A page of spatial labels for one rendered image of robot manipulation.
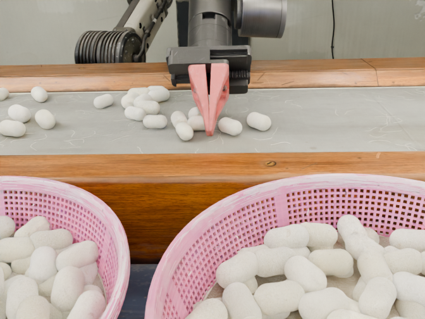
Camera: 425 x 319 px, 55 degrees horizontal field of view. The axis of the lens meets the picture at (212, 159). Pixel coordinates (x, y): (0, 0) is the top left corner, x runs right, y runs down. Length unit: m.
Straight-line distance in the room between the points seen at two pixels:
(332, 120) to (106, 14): 2.34
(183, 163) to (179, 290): 0.14
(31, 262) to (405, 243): 0.27
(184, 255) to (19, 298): 0.11
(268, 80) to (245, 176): 0.37
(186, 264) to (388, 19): 2.49
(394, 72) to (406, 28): 1.98
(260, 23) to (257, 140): 0.16
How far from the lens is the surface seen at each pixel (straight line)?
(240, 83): 0.52
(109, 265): 0.29
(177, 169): 0.36
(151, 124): 0.52
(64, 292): 0.28
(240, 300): 0.26
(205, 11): 0.54
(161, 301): 0.23
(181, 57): 0.49
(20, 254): 0.34
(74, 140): 0.52
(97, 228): 0.31
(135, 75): 0.71
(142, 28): 1.07
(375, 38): 2.68
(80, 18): 2.85
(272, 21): 0.56
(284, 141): 0.48
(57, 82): 0.75
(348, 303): 0.28
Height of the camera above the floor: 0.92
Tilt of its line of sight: 25 degrees down
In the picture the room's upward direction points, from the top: 2 degrees counter-clockwise
